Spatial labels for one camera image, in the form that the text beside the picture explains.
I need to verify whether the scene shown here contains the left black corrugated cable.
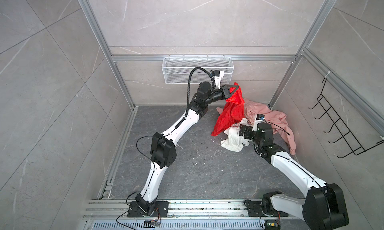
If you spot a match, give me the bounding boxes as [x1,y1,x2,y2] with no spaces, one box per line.
[185,66,214,119]

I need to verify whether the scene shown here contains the white wire mesh basket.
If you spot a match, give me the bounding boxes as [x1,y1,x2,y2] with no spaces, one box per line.
[162,56,234,85]

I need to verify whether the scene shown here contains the aluminium frame profiles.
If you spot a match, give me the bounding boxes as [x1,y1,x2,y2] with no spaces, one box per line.
[72,0,384,138]

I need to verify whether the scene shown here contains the pink cloth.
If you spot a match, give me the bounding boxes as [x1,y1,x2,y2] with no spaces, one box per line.
[216,98,298,156]

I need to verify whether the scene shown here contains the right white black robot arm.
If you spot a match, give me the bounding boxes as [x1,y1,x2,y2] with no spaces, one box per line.
[239,122,350,230]

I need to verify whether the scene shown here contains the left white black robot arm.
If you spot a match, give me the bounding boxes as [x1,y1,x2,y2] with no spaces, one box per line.
[135,82,240,216]

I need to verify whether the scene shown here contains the black wire hook rack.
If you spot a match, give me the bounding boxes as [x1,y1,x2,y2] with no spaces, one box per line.
[308,78,384,159]

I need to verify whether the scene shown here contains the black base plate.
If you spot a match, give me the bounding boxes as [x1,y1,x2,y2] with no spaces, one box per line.
[127,201,169,218]
[244,199,289,217]

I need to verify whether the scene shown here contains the white cloth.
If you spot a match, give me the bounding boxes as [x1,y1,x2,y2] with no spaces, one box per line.
[221,118,250,153]

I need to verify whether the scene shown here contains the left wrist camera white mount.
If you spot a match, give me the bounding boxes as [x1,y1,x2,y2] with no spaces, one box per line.
[210,70,224,89]

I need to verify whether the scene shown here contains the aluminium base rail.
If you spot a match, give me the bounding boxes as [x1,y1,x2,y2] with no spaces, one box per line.
[81,199,299,230]

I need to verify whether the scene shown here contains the red cloth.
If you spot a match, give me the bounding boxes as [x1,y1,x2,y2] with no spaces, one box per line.
[211,87,245,137]

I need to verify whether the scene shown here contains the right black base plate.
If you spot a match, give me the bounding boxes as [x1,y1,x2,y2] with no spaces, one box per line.
[244,199,289,217]

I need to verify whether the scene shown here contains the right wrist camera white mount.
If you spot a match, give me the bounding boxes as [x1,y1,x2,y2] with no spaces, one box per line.
[252,114,265,132]

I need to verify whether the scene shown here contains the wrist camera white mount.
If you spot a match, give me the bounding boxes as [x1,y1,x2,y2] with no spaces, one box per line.
[210,70,224,89]
[252,114,265,132]

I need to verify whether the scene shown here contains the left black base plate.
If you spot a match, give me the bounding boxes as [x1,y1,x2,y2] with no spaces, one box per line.
[127,201,169,218]

